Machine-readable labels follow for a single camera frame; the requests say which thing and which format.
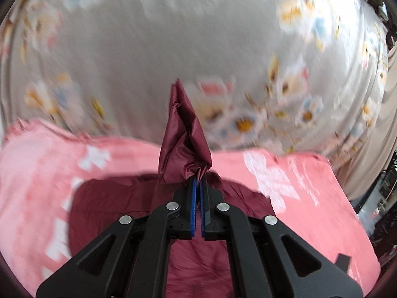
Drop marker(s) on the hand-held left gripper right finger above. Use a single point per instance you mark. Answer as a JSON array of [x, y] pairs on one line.
[[203, 211]]

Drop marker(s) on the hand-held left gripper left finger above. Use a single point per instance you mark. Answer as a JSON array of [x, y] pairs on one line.
[[194, 208]]

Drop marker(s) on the maroon puffer jacket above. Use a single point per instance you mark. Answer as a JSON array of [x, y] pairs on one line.
[[183, 130]]

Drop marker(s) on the pink blanket with white bows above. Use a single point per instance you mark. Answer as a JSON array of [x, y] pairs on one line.
[[310, 208]]

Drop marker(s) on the grey floral bed sheet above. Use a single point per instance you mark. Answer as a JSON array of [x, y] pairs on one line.
[[155, 52]]

